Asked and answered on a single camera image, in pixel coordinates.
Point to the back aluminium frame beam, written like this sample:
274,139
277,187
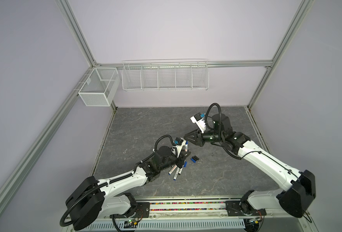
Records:
237,63

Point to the white marker blue end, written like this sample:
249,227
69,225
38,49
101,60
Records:
182,168

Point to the aluminium corner frame post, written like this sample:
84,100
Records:
69,17

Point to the white marker blue tip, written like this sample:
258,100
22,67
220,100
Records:
177,173

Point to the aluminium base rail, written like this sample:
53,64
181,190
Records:
209,208

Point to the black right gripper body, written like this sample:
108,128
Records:
208,137

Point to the right aluminium frame post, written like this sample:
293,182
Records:
294,26

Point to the white mesh box basket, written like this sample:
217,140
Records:
100,87

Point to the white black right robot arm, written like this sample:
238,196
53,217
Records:
297,189

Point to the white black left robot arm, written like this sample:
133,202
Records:
94,198

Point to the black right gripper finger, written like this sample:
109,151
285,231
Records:
192,134
196,140

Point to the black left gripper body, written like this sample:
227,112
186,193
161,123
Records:
178,161

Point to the white vented cable duct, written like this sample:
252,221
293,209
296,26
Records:
182,225

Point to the white wire shelf basket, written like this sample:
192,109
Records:
171,74

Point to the white marker black tip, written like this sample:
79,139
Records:
173,169

